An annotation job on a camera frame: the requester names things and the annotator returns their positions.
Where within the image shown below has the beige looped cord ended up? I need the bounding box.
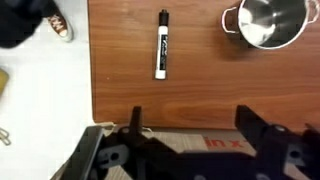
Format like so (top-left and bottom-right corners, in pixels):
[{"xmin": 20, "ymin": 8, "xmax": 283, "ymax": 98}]
[{"xmin": 0, "ymin": 127, "xmax": 12, "ymax": 147}]

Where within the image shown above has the small silver steel pot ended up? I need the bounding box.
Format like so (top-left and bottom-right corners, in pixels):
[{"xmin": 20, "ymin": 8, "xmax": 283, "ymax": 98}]
[{"xmin": 220, "ymin": 0, "xmax": 320, "ymax": 51}]

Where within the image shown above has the yellow blurred object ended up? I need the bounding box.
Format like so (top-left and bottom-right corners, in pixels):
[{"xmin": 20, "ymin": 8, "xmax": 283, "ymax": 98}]
[{"xmin": 0, "ymin": 68, "xmax": 10, "ymax": 98}]

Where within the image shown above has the large flat cardboard box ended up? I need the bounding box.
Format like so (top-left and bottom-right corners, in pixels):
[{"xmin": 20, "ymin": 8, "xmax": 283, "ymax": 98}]
[{"xmin": 49, "ymin": 123, "xmax": 261, "ymax": 180}]

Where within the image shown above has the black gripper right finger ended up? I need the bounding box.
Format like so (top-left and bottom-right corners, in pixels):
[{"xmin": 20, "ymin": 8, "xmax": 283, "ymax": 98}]
[{"xmin": 234, "ymin": 104, "xmax": 269, "ymax": 151}]

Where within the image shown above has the brown white sneaker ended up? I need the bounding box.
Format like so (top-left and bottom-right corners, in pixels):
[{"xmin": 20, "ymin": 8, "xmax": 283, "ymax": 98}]
[{"xmin": 46, "ymin": 12, "xmax": 75, "ymax": 43}]

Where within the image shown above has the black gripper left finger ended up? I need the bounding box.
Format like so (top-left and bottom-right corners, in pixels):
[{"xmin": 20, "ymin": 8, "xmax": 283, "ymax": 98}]
[{"xmin": 129, "ymin": 105, "xmax": 145, "ymax": 134}]

